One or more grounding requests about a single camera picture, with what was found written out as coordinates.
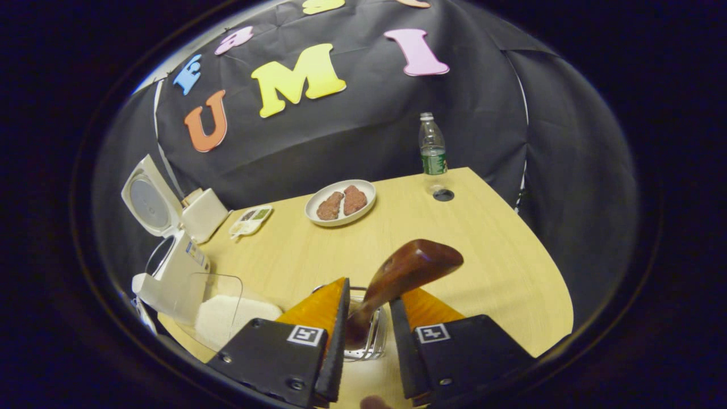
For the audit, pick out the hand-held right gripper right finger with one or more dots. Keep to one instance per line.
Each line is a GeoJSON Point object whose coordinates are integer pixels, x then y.
{"type": "Point", "coordinates": [400, 352]}

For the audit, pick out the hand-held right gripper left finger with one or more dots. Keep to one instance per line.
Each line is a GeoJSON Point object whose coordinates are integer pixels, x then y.
{"type": "Point", "coordinates": [332, 341]}

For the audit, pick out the brown wooden spoon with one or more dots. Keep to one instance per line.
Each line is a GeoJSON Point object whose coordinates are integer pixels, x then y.
{"type": "Point", "coordinates": [409, 264]}

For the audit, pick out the clear container of white rice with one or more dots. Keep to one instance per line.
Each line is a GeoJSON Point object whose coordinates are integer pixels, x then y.
{"type": "Point", "coordinates": [238, 318]}

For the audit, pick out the white rice cooker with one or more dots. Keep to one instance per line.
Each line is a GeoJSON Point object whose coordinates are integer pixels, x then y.
{"type": "Point", "coordinates": [176, 272]}

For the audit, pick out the brown meat piece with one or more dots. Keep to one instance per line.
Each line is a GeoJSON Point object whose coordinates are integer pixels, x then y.
{"type": "Point", "coordinates": [330, 206]}
{"type": "Point", "coordinates": [355, 200]}

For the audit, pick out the white round plate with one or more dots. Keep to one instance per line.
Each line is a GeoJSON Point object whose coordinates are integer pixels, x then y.
{"type": "Point", "coordinates": [318, 201]}

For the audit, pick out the white divided grain dish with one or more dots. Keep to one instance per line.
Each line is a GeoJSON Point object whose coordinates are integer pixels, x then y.
{"type": "Point", "coordinates": [251, 220]}

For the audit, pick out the round black table grommet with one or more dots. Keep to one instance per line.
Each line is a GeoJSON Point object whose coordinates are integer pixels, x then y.
{"type": "Point", "coordinates": [443, 195]}

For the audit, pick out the white toaster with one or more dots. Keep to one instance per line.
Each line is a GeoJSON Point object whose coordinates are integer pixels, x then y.
{"type": "Point", "coordinates": [204, 216]}

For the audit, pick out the clear green label water bottle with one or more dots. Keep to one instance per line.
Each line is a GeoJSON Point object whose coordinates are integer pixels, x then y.
{"type": "Point", "coordinates": [433, 153]}

